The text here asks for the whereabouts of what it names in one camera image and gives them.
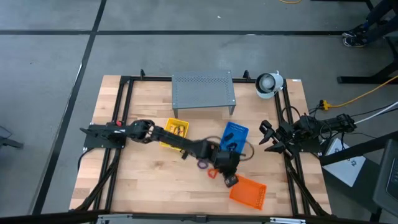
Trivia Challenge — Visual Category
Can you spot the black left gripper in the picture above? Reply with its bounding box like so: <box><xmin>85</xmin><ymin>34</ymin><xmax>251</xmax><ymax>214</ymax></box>
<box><xmin>213</xmin><ymin>150</ymin><xmax>242</xmax><ymax>189</ymax></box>

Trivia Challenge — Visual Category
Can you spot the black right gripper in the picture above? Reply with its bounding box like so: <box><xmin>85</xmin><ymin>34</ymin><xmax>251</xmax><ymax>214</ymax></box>
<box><xmin>259</xmin><ymin>119</ymin><xmax>304</xmax><ymax>157</ymax></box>

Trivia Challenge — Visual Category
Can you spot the orange plastic basket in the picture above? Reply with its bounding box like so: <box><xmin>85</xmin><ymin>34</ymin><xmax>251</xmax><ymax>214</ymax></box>
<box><xmin>229</xmin><ymin>174</ymin><xmax>268</xmax><ymax>211</ymax></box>

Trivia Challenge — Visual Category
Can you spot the blue plastic basket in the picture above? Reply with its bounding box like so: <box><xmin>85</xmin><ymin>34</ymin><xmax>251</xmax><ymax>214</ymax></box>
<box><xmin>219</xmin><ymin>121</ymin><xmax>250</xmax><ymax>156</ymax></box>

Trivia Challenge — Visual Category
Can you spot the yellow plastic basket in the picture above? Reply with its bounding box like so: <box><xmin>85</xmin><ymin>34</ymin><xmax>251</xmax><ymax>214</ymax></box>
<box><xmin>159</xmin><ymin>117</ymin><xmax>190</xmax><ymax>151</ymax></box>

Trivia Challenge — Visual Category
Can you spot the black desk bar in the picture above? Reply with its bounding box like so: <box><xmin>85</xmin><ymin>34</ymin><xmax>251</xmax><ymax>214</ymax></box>
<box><xmin>319</xmin><ymin>130</ymin><xmax>398</xmax><ymax>166</ymax></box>

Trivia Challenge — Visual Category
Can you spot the black desk leg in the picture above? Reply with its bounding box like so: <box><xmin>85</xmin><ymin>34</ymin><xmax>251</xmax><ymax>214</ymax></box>
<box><xmin>337</xmin><ymin>30</ymin><xmax>398</xmax><ymax>85</ymax></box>

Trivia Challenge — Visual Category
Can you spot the black front crossbar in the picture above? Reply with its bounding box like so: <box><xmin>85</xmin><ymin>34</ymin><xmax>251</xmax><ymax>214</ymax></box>
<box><xmin>0</xmin><ymin>210</ymin><xmax>398</xmax><ymax>224</ymax></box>

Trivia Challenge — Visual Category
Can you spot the white box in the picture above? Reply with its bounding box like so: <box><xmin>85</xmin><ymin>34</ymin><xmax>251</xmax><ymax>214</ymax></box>
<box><xmin>322</xmin><ymin>138</ymin><xmax>367</xmax><ymax>188</ymax></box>

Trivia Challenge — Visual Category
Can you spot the grey perforated metal shelf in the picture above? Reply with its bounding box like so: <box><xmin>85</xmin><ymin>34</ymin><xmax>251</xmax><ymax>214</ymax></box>
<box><xmin>171</xmin><ymin>70</ymin><xmax>237</xmax><ymax>119</ymax></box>

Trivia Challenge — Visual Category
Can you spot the grey chair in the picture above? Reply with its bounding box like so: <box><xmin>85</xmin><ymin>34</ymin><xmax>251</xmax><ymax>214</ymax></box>
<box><xmin>372</xmin><ymin>138</ymin><xmax>398</xmax><ymax>218</ymax></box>

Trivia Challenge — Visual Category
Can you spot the person's shoe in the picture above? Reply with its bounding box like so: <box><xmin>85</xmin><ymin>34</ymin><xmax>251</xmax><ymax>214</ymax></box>
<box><xmin>341</xmin><ymin>24</ymin><xmax>368</xmax><ymax>39</ymax></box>
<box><xmin>343</xmin><ymin>35</ymin><xmax>368</xmax><ymax>48</ymax></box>

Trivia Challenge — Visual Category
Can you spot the person's leg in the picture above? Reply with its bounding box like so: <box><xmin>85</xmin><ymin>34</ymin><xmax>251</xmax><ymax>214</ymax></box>
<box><xmin>365</xmin><ymin>0</ymin><xmax>398</xmax><ymax>29</ymax></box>
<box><xmin>365</xmin><ymin>15</ymin><xmax>398</xmax><ymax>43</ymax></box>

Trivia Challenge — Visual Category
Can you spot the grey chair base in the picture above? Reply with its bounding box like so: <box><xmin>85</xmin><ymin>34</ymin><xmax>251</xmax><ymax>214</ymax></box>
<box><xmin>0</xmin><ymin>125</ymin><xmax>24</xmax><ymax>149</ymax></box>

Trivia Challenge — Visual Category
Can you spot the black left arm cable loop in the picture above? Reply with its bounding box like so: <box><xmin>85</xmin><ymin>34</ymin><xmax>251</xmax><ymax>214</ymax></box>
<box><xmin>205</xmin><ymin>135</ymin><xmax>255</xmax><ymax>162</ymax></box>

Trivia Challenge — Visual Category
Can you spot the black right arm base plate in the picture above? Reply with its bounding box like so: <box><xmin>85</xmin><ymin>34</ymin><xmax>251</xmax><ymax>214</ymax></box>
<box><xmin>290</xmin><ymin>136</ymin><xmax>323</xmax><ymax>154</ymax></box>

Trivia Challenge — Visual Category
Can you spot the yellow extension cord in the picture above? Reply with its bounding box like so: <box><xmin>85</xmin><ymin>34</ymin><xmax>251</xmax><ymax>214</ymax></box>
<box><xmin>322</xmin><ymin>74</ymin><xmax>398</xmax><ymax>110</ymax></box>

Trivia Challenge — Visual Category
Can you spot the white cable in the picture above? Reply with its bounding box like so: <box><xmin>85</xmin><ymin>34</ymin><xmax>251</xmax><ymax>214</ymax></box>
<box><xmin>353</xmin><ymin>101</ymin><xmax>398</xmax><ymax>124</ymax></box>

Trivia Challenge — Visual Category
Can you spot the black aluminium table frame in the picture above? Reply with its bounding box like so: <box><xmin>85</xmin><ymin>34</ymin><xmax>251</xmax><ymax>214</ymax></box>
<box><xmin>70</xmin><ymin>68</ymin><xmax>332</xmax><ymax>218</ymax></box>

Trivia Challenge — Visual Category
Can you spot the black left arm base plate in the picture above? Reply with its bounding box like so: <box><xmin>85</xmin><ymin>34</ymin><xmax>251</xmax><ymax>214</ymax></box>
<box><xmin>83</xmin><ymin>123</ymin><xmax>127</xmax><ymax>149</ymax></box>

